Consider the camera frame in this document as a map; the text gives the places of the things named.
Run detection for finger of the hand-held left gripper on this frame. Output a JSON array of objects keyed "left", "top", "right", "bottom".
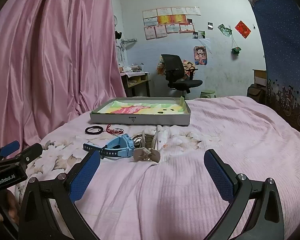
[
  {"left": 0, "top": 140, "right": 21, "bottom": 164},
  {"left": 0, "top": 143, "right": 44, "bottom": 170}
]

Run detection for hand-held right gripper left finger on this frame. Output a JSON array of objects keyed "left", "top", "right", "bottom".
[{"left": 18, "top": 150, "right": 102, "bottom": 240}]

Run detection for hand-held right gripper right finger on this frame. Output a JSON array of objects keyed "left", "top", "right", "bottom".
[{"left": 204, "top": 149, "right": 285, "bottom": 240}]

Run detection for black hair tie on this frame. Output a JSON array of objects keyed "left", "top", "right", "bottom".
[{"left": 85, "top": 126, "right": 104, "bottom": 135}]

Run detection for blue smart watch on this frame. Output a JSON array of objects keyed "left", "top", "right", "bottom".
[{"left": 83, "top": 134, "right": 135, "bottom": 159}]

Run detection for red string bracelet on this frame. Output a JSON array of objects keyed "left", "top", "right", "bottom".
[{"left": 104, "top": 124, "right": 125, "bottom": 137}]

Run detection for beige hair claw clip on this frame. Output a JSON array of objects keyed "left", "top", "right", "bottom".
[{"left": 132, "top": 130, "right": 162, "bottom": 164}]

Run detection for grey shallow tray box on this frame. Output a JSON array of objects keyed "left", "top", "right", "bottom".
[{"left": 90, "top": 97, "right": 191, "bottom": 127}]

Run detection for person's left hand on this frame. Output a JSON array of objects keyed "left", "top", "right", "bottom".
[{"left": 0, "top": 189, "right": 21, "bottom": 224}]

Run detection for pink ribbed blanket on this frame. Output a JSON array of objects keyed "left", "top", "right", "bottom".
[{"left": 14, "top": 95, "right": 300, "bottom": 240}]

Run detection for floral print bed sheet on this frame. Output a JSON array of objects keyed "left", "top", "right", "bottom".
[{"left": 15, "top": 124, "right": 205, "bottom": 198}]

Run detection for painted paper liner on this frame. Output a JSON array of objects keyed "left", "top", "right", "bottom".
[{"left": 95, "top": 100, "right": 188, "bottom": 116}]

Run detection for black bag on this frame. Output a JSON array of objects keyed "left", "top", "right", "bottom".
[{"left": 247, "top": 84, "right": 267, "bottom": 104}]

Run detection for pink satin curtain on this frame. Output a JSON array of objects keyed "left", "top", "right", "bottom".
[{"left": 0, "top": 0, "right": 127, "bottom": 160}]

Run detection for wooden desk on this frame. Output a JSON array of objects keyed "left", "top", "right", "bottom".
[{"left": 120, "top": 71, "right": 150, "bottom": 98}]

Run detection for cardboard box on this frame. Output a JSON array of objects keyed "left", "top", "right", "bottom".
[{"left": 252, "top": 69, "right": 267, "bottom": 85}]

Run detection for stack of books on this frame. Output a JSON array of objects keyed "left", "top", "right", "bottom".
[{"left": 120, "top": 65, "right": 147, "bottom": 74}]

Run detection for black office chair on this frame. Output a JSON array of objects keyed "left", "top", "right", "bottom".
[{"left": 161, "top": 54, "right": 203, "bottom": 94}]

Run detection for colourful printed bag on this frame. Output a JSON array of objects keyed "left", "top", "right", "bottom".
[{"left": 156, "top": 55, "right": 165, "bottom": 75}]

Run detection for blue dotted curtain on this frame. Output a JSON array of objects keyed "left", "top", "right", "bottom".
[{"left": 249, "top": 0, "right": 300, "bottom": 140}]

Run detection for anime wall poster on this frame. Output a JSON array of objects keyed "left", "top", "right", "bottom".
[{"left": 194, "top": 46, "right": 208, "bottom": 66}]

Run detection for green wall photos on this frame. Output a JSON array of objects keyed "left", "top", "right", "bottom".
[{"left": 218, "top": 24, "right": 232, "bottom": 37}]

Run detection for red paper wall decoration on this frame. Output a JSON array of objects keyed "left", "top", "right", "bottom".
[{"left": 234, "top": 20, "right": 252, "bottom": 39}]

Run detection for group of wall certificates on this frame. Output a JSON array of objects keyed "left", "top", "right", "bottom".
[{"left": 142, "top": 7, "right": 202, "bottom": 40}]

